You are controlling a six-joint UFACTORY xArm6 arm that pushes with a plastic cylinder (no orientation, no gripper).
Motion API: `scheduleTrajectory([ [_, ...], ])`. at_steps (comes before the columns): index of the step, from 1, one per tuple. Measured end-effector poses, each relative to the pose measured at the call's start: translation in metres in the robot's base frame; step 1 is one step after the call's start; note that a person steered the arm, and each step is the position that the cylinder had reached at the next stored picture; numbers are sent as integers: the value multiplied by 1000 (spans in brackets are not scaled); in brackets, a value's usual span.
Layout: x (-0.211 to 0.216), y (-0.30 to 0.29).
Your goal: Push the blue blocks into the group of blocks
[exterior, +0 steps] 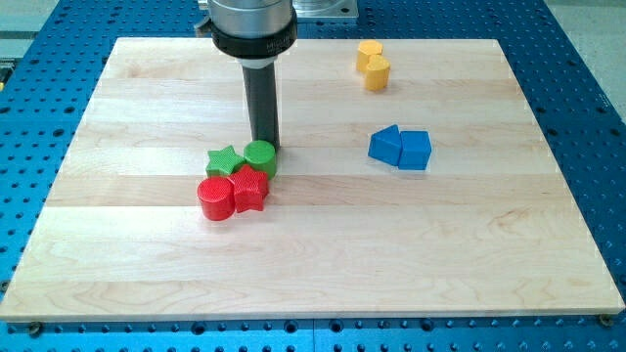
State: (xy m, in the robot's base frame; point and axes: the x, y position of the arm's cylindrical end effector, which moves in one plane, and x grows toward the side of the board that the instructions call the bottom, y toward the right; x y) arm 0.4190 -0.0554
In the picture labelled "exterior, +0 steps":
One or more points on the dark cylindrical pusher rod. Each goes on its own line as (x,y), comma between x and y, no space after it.
(262,107)

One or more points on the blue cube block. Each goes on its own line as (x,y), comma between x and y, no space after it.
(416,150)

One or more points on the blue triangular block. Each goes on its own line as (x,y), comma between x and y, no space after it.
(385,145)

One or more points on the wooden board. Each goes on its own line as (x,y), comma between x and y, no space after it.
(490,228)

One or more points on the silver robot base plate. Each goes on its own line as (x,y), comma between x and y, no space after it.
(326,9)

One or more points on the yellow heart block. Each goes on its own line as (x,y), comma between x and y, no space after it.
(377,73)

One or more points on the yellow hexagon block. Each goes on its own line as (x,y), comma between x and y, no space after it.
(365,50)

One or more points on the red star block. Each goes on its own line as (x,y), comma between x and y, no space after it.
(250,188)

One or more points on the green cylinder block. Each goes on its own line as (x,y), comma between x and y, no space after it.
(261,156)

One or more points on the green star block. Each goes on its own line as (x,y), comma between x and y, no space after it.
(223,162)

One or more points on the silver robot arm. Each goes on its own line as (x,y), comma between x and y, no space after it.
(255,32)

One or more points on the red cylinder block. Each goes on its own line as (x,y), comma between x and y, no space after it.
(216,197)

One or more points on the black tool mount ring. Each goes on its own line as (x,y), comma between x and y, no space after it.
(261,48)

